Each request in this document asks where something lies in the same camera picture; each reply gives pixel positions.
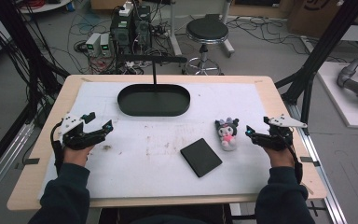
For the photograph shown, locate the black round stool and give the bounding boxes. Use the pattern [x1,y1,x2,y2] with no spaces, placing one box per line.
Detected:
[184,16,230,76]

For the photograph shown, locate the black and grey plush toy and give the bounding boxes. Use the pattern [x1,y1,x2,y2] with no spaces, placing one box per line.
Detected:
[214,117,241,152]

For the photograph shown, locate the brown cardboard box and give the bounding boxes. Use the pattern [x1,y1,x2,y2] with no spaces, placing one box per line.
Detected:
[286,0,358,39]

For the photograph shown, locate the dark computer tower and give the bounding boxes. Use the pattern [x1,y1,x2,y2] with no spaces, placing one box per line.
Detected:
[132,4,153,49]
[109,8,135,56]

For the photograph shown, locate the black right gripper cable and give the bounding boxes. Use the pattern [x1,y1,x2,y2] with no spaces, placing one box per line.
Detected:
[283,133,304,185]

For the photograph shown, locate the person's left hand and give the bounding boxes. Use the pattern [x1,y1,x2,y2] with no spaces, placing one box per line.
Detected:
[62,143,96,168]

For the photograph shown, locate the black tape strip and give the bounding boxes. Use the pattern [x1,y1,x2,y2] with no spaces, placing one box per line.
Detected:
[299,156,322,168]
[22,157,41,166]

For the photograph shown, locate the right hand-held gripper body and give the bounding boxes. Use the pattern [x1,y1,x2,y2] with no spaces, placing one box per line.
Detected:
[260,114,309,153]

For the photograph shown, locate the black flat notebook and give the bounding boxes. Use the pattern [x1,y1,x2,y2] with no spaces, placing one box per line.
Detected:
[179,137,224,178]

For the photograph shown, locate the grey bench power supply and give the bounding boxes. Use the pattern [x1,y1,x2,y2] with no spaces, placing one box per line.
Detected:
[85,32,103,58]
[99,32,114,58]

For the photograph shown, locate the person's right hand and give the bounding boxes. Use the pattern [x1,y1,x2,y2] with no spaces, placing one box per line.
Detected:
[263,145,296,169]

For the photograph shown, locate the white floor board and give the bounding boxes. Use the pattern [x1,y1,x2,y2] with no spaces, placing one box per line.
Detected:
[316,61,358,131]

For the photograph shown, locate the white table mat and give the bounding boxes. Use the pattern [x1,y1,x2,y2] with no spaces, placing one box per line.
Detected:
[37,80,274,201]

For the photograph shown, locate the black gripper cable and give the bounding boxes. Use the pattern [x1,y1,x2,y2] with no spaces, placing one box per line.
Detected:
[283,133,304,185]
[49,120,65,176]

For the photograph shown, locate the black frame post with cables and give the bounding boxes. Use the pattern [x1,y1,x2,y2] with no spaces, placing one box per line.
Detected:
[0,0,71,125]

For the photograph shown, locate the white table leg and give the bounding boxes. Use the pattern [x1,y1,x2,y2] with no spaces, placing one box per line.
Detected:
[219,0,236,59]
[167,0,184,58]

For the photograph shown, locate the aluminium frame rail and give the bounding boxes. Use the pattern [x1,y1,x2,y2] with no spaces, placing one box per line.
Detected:
[285,102,350,224]
[0,121,35,208]

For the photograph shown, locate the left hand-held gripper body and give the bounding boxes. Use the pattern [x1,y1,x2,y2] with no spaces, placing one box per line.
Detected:
[57,113,91,151]

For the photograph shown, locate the white power strip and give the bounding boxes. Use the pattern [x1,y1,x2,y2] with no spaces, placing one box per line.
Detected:
[117,1,135,18]

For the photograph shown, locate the black oval tray with T-bar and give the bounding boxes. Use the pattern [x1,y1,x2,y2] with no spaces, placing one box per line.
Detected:
[116,54,191,118]

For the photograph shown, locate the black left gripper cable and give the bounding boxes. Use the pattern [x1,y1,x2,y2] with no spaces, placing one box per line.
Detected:
[49,120,65,176]

